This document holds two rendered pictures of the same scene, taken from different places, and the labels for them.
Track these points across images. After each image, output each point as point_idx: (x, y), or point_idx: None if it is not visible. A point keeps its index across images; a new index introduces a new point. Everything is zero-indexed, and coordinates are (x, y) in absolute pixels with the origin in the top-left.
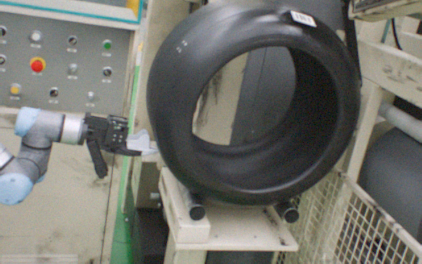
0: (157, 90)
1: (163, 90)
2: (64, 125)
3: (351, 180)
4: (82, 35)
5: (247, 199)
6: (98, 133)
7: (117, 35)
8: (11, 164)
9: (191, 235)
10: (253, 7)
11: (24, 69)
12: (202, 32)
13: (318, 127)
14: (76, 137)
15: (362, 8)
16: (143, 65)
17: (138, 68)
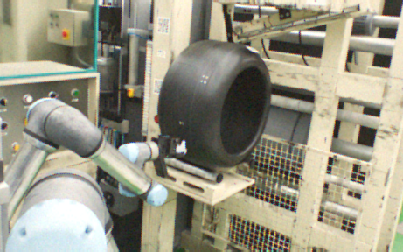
0: (195, 109)
1: (202, 108)
2: (151, 148)
3: (264, 134)
4: (58, 90)
5: (238, 160)
6: (163, 148)
7: (80, 83)
8: (152, 179)
9: (218, 192)
10: (231, 48)
11: (20, 129)
12: (215, 68)
13: (236, 110)
14: (157, 154)
15: (246, 37)
16: None
17: None
